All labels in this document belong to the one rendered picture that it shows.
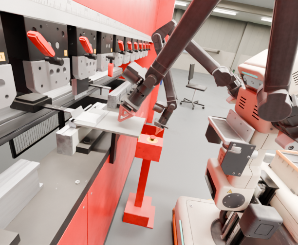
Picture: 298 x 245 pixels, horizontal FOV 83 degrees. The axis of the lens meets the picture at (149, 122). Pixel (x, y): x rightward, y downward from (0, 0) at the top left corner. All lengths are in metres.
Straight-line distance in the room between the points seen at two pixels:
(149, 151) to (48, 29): 0.80
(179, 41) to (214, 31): 12.43
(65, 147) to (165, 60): 0.49
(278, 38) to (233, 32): 12.83
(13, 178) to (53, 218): 0.15
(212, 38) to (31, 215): 12.75
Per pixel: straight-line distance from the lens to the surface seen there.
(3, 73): 0.42
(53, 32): 0.53
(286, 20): 0.49
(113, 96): 1.18
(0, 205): 0.54
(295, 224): 1.02
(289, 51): 0.52
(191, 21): 0.50
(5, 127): 0.85
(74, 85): 0.72
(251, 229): 0.99
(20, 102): 0.88
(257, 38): 13.97
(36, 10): 0.49
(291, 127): 0.63
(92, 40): 0.73
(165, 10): 2.84
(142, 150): 1.06
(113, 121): 0.74
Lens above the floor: 1.33
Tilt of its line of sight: 25 degrees down
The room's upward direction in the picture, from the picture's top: 10 degrees clockwise
